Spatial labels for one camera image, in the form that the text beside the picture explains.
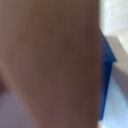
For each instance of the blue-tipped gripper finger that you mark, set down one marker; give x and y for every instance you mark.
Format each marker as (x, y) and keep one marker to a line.
(107, 70)

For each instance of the pink mug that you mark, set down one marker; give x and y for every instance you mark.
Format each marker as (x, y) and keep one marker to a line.
(50, 63)

